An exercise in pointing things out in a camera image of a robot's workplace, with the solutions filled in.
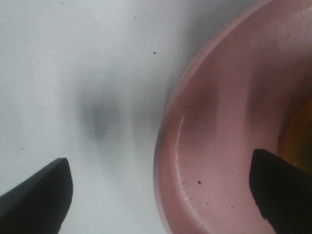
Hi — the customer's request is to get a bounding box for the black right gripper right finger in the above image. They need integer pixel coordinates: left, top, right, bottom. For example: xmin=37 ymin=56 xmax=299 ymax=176
xmin=249 ymin=149 xmax=312 ymax=234

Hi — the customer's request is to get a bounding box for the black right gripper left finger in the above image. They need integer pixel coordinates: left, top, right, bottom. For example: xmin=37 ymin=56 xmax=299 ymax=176
xmin=0 ymin=158 xmax=73 ymax=234

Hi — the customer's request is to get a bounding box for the burger with lettuce and tomato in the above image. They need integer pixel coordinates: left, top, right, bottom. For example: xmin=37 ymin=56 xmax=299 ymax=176
xmin=279 ymin=98 xmax=312 ymax=174

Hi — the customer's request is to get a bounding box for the pink round plate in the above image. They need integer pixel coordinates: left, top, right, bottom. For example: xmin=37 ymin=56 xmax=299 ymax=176
xmin=154 ymin=0 xmax=312 ymax=234

